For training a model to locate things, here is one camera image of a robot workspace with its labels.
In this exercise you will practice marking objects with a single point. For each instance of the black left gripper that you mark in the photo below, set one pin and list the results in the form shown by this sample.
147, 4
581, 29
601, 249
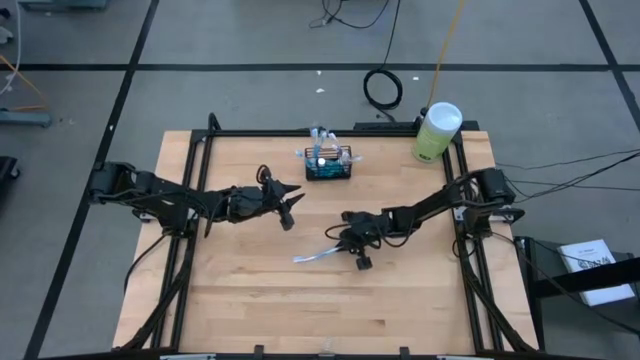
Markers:
252, 202

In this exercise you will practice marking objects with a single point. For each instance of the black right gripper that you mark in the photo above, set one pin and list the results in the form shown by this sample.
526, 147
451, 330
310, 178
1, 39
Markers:
367, 227

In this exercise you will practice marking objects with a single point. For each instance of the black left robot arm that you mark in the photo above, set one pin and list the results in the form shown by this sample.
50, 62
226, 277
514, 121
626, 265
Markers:
165, 192

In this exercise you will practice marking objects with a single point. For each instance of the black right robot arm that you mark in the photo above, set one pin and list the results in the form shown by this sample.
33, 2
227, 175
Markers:
430, 205

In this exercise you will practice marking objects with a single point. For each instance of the black flat box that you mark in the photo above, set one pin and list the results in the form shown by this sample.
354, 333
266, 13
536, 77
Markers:
380, 126

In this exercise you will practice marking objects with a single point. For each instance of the green wipes canister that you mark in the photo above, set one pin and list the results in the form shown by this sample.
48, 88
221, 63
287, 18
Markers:
435, 135

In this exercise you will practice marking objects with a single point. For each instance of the black side stand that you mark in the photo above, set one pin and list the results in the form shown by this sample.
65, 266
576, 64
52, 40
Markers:
575, 280

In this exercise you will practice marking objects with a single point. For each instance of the white printed booklet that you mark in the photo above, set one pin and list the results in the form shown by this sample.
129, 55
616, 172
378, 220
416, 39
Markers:
585, 260

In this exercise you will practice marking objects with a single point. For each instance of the grey flat floor base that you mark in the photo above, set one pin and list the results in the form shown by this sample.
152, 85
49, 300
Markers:
25, 118

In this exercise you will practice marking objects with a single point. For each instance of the black floor object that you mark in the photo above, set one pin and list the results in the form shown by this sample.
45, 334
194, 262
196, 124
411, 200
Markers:
6, 172

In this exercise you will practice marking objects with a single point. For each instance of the grey floor plate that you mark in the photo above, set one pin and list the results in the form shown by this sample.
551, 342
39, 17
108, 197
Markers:
60, 4

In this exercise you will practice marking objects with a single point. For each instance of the black aluminium table frame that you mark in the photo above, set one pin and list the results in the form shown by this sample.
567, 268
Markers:
325, 133

